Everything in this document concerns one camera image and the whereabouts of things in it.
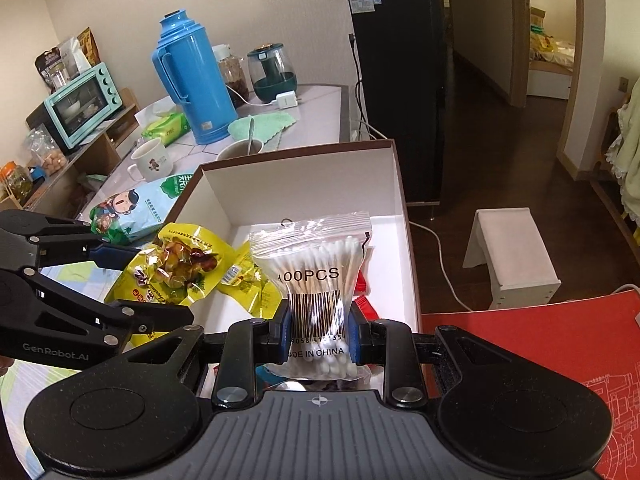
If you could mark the bed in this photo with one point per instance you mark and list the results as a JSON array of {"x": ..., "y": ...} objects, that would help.
[{"x": 550, "y": 55}]

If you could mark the yellow chestnut packet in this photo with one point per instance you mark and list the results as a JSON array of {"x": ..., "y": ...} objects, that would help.
[{"x": 175, "y": 260}]

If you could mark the yellow snack packet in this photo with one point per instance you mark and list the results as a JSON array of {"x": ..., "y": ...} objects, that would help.
[{"x": 247, "y": 280}]

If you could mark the large green cartoon snack bag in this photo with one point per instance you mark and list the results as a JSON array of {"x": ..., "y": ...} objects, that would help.
[{"x": 135, "y": 205}]

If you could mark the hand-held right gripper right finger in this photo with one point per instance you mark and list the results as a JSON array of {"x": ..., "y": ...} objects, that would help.
[{"x": 355, "y": 332}]

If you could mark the clear plastic bag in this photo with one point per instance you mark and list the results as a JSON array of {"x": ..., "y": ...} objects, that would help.
[{"x": 72, "y": 55}]

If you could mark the teal toaster oven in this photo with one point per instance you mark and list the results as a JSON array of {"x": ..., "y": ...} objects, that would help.
[{"x": 82, "y": 105}]

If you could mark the orange-lid jar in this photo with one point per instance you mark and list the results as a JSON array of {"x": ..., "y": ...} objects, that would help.
[{"x": 15, "y": 182}]

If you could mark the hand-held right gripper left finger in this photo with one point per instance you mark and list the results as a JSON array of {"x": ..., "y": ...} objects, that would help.
[{"x": 286, "y": 332}]

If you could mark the green tissue pack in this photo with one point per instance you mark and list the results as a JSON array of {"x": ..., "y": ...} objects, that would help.
[{"x": 167, "y": 127}]

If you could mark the white stool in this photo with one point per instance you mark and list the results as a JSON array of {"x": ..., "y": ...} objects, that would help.
[{"x": 510, "y": 250}]

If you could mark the white cartoon mug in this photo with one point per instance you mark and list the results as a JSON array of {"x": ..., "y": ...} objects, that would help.
[{"x": 152, "y": 162}]

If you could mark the dark green glass appliance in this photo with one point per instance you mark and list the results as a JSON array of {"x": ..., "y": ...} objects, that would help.
[{"x": 272, "y": 72}]

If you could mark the red book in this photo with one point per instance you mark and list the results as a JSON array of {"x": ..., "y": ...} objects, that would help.
[{"x": 540, "y": 350}]

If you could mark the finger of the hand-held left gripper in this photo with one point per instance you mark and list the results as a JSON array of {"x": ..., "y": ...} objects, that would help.
[
  {"x": 117, "y": 256},
  {"x": 160, "y": 317}
]

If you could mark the metal spoon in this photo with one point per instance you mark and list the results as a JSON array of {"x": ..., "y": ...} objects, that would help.
[{"x": 251, "y": 132}]

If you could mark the pale glass-topped desktop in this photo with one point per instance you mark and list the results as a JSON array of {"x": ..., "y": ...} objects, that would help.
[{"x": 320, "y": 110}]

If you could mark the brown cardboard box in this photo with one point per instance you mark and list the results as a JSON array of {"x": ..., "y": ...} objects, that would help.
[{"x": 310, "y": 185}]

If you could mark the light green garment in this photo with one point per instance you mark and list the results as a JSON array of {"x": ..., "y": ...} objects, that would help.
[{"x": 627, "y": 160}]

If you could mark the cotton swab bag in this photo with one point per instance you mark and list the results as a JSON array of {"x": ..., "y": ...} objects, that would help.
[{"x": 315, "y": 260}]

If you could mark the blue thermos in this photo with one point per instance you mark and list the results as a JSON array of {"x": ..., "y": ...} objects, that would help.
[{"x": 200, "y": 85}]

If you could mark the grey patterned mug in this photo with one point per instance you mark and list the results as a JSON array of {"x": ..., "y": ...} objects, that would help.
[{"x": 235, "y": 151}]

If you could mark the wooden shelf cabinet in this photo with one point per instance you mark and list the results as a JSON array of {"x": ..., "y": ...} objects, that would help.
[{"x": 100, "y": 155}]

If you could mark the white charger adapter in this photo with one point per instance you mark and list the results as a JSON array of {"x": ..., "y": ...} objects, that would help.
[{"x": 286, "y": 100}]

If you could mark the small blue box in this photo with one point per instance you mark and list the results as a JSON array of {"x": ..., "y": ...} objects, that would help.
[{"x": 37, "y": 172}]

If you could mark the green towel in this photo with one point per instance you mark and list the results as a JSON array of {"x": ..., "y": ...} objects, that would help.
[{"x": 270, "y": 125}]

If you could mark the dark snack bag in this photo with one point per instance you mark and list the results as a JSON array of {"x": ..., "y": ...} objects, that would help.
[{"x": 47, "y": 67}]

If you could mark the black refrigerator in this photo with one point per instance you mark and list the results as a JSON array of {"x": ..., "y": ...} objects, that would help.
[{"x": 400, "y": 85}]

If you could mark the glass jar of dried food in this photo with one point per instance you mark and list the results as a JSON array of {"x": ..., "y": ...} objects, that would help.
[{"x": 235, "y": 77}]

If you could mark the small red snack packet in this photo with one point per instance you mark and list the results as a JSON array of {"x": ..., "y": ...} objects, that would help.
[{"x": 362, "y": 282}]

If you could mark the brown snack bag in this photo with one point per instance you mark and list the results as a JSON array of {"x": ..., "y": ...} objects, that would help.
[{"x": 89, "y": 45}]

